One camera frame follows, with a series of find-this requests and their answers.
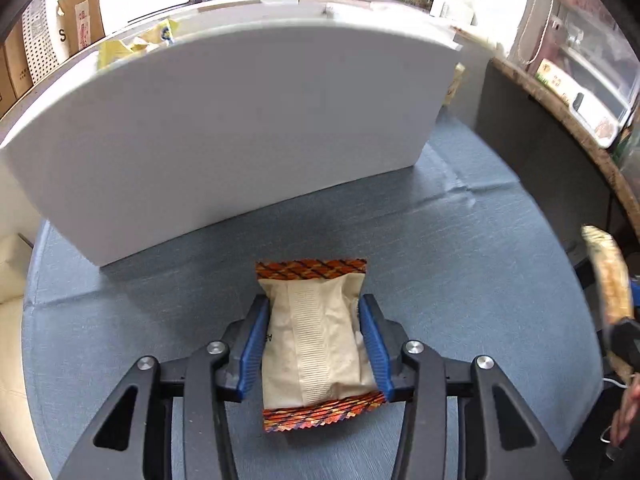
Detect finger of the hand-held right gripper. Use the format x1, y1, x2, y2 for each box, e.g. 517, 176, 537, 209
600, 279, 640, 377

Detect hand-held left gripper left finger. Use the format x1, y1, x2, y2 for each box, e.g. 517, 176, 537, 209
57, 294, 271, 480

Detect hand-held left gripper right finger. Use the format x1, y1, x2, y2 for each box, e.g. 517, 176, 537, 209
358, 294, 573, 480

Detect beige packet orange patterned ends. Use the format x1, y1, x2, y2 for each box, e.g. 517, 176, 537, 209
255, 257, 389, 434

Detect beige snack bar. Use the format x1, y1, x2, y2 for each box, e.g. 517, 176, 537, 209
581, 225, 637, 383

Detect white storage box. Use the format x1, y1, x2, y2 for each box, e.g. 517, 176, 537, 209
0, 0, 464, 267

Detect yellow potato stick packet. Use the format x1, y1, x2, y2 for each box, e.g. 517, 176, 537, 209
129, 18, 179, 52

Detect person's right hand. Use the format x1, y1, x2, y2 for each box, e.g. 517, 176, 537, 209
611, 374, 640, 447

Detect wooden round counter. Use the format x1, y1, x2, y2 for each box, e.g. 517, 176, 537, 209
475, 56, 640, 286

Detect clear plastic drawer unit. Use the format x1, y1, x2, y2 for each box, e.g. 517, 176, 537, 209
530, 0, 640, 150

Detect large brown cardboard box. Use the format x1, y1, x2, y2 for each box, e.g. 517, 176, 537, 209
0, 42, 20, 117

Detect narrow brown cardboard box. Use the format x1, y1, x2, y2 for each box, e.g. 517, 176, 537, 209
4, 19, 34, 99

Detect brown cardboard envelope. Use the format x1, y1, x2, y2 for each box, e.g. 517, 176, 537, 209
56, 0, 106, 54

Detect white perforated board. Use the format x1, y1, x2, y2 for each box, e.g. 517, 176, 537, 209
22, 0, 68, 84

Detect white cord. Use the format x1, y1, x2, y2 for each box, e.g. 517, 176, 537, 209
514, 0, 562, 67

